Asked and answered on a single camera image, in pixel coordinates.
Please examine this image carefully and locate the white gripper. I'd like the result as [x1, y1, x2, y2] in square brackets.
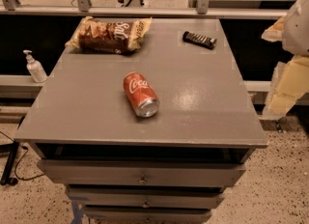
[261, 0, 309, 120]

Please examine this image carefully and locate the red coca-cola can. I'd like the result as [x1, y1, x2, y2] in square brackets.
[124, 72, 159, 118]

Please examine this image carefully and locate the dark wrapped snack bar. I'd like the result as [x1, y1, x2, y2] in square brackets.
[183, 31, 217, 49]

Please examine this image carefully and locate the brown salt chip bag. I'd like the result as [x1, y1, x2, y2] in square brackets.
[66, 16, 152, 54]

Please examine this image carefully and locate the grey drawer cabinet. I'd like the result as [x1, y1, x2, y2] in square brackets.
[16, 19, 267, 224]

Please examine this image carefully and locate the top grey drawer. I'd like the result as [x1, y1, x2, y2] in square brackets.
[38, 159, 245, 187]

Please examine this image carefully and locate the grey drawer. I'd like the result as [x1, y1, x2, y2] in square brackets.
[38, 159, 245, 187]
[83, 207, 211, 224]
[67, 186, 224, 209]

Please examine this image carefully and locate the white pump sanitizer bottle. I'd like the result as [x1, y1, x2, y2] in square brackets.
[23, 50, 47, 83]

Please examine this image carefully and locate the middle grey drawer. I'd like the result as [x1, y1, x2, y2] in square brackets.
[67, 186, 224, 209]

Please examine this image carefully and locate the bottom grey drawer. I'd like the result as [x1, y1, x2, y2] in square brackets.
[83, 207, 211, 224]

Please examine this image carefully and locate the black stand leg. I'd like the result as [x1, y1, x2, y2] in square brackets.
[0, 142, 18, 186]

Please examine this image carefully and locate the black cable on floor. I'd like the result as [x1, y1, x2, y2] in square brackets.
[0, 115, 45, 182]

